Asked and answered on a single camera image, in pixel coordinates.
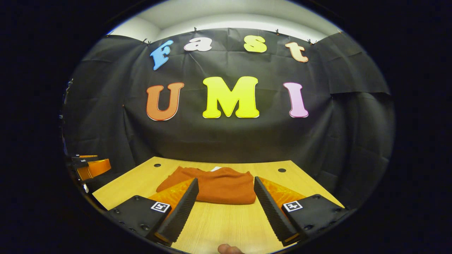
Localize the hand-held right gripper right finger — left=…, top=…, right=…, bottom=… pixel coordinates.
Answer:
left=254, top=176, right=348, bottom=247

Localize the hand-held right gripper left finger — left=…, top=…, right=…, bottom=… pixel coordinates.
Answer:
left=106, top=177, right=200, bottom=247

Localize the orange shirt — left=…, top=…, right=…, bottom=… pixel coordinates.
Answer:
left=155, top=166, right=257, bottom=206

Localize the black backdrop cloth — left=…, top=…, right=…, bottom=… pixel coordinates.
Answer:
left=62, top=28, right=395, bottom=208

